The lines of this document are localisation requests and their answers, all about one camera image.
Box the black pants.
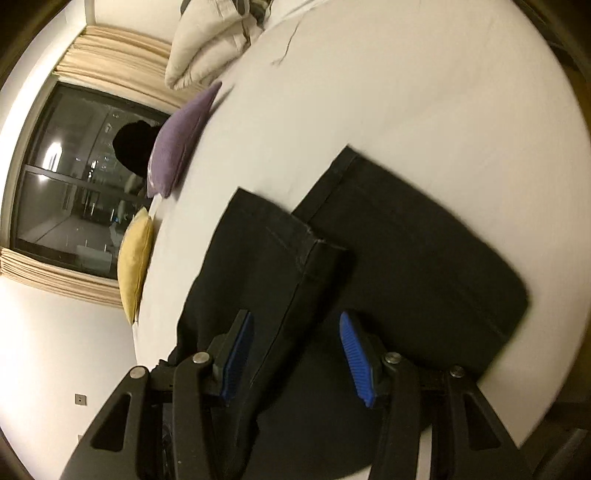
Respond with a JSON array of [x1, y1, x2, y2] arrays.
[[168, 144, 529, 480]]

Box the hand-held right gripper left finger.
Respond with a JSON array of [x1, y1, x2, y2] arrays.
[[60, 309, 254, 480]]

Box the yellow cushion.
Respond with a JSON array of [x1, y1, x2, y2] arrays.
[[117, 207, 155, 324]]

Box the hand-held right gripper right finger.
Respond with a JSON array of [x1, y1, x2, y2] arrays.
[[339, 311, 536, 480]]

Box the white bed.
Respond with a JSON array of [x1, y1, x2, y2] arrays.
[[131, 0, 585, 480]]

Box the beige pleated curtain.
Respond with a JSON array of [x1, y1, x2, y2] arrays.
[[54, 25, 185, 109], [0, 247, 123, 306]]

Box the dark glass window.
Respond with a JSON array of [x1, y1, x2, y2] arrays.
[[9, 82, 171, 280]]

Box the purple cushion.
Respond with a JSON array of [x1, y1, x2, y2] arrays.
[[147, 81, 223, 199]]

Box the beige folded duvet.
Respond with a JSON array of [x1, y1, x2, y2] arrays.
[[165, 0, 278, 90]]

